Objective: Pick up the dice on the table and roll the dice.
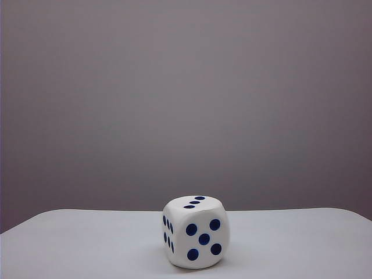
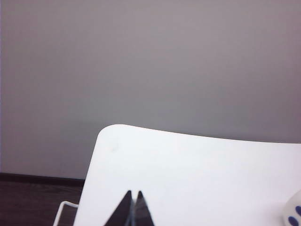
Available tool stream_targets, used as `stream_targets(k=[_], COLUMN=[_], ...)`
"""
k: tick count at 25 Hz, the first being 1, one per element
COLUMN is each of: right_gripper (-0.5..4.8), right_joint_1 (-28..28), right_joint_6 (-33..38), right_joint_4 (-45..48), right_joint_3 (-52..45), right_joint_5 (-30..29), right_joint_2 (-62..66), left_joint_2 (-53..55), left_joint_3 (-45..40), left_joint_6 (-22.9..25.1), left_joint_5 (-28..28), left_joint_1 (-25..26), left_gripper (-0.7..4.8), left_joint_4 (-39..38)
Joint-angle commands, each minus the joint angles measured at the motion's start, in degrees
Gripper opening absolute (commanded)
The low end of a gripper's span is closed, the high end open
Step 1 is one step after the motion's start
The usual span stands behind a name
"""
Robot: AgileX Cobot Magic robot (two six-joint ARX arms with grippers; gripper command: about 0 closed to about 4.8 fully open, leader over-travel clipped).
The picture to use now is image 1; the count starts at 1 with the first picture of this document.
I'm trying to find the large white dice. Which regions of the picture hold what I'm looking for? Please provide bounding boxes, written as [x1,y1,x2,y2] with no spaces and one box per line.
[162,195,228,269]

